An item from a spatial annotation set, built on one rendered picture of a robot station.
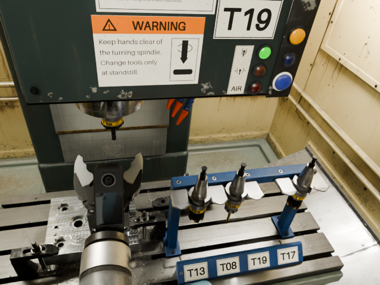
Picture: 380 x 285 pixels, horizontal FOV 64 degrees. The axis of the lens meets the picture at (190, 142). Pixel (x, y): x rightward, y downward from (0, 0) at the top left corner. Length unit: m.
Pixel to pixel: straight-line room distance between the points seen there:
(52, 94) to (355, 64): 1.25
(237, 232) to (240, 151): 0.93
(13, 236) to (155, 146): 0.65
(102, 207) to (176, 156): 1.03
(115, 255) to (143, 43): 0.31
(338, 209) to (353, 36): 0.75
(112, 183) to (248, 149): 1.65
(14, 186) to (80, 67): 1.47
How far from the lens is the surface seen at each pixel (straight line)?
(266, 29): 0.51
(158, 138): 1.39
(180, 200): 0.86
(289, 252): 1.18
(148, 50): 0.47
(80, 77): 0.49
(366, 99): 1.45
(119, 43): 0.46
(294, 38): 0.53
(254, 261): 1.13
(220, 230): 1.21
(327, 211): 1.56
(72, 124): 1.32
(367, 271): 1.45
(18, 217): 1.31
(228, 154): 2.01
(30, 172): 1.95
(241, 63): 0.51
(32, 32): 0.47
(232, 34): 0.49
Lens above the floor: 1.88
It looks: 39 degrees down
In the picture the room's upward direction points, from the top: 7 degrees clockwise
